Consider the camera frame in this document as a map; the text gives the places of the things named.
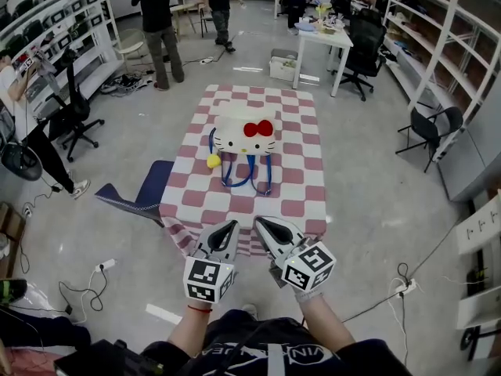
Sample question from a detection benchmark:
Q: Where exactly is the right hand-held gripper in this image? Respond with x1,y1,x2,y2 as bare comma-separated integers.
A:
254,215,337,293

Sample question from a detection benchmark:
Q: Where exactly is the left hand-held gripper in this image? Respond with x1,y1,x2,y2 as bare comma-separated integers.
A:
182,219,241,304

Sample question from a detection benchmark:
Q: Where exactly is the white cat-face backpack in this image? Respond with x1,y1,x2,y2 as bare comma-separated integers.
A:
207,109,279,197

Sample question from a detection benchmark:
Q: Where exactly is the person's left forearm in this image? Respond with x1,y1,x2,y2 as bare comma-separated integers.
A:
167,302,215,359

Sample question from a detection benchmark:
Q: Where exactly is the person's right forearm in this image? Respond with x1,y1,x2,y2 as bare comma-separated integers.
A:
294,289,358,356

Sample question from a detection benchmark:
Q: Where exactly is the table with pink checkered cloth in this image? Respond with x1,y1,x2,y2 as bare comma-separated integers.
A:
158,83,329,259

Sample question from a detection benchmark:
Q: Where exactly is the dark blue chair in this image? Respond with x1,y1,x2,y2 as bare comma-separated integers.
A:
94,159,175,228

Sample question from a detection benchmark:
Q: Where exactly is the person's dark printed shirt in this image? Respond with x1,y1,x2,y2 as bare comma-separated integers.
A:
139,309,414,376

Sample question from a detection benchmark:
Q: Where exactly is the white storage box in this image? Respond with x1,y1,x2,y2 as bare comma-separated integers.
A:
268,48,300,82

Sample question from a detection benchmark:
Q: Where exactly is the black device box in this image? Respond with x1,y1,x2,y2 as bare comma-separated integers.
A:
52,338,164,376

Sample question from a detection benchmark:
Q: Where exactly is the black folding chair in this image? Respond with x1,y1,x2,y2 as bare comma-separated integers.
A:
395,105,465,174

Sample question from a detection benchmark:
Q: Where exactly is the pile of shoes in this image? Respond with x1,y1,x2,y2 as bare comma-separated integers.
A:
99,73,145,96

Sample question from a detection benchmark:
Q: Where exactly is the black office chair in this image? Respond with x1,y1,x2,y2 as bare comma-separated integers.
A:
331,8,388,102
44,48,106,164

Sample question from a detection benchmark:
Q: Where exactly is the small white shelf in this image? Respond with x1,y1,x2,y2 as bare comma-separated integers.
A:
455,193,501,331

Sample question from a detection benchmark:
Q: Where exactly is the white table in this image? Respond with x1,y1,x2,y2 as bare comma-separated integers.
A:
290,20,355,98

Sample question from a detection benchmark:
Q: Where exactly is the grey cabinet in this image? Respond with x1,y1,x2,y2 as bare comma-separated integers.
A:
435,74,501,204

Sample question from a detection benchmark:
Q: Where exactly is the cardboard box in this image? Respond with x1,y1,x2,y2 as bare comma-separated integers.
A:
0,201,27,270

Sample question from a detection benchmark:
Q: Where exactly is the green black shoe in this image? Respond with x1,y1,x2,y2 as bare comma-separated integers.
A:
0,277,29,306

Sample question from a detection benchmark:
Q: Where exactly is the white round chair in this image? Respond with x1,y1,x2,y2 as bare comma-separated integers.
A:
114,27,149,73

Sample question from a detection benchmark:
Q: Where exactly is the clutter of small items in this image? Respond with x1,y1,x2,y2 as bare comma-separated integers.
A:
294,1,347,35

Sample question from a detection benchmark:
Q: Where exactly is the wooden table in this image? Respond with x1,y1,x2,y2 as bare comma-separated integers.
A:
169,0,207,42

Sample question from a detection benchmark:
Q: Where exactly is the white shelving unit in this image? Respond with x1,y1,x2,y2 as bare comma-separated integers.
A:
380,0,501,161

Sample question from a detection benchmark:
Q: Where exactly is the white shelving with black cases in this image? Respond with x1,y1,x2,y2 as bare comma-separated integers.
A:
0,0,125,118

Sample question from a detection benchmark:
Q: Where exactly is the black cable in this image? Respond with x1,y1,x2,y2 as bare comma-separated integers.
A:
57,266,110,325

